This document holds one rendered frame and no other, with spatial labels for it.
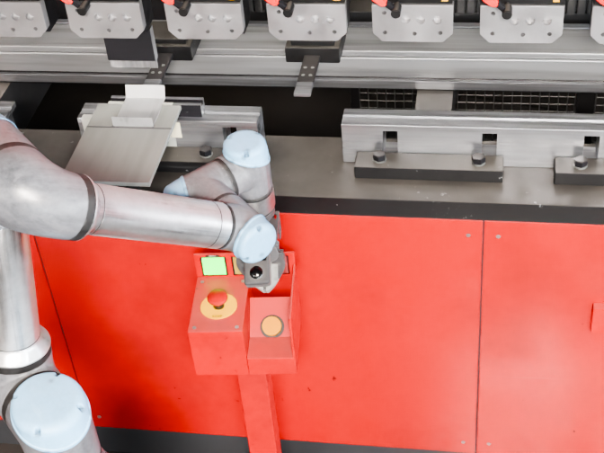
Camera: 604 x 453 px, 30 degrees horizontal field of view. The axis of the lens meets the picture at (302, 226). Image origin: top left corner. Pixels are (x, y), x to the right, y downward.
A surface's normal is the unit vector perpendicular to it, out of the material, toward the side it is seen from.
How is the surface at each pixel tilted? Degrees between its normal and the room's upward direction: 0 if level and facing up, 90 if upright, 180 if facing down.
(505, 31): 90
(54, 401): 8
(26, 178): 36
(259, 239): 90
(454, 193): 0
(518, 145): 90
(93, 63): 90
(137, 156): 0
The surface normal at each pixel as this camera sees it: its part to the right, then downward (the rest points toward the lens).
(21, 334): 0.56, 0.49
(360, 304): -0.15, 0.64
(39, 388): 0.00, -0.70
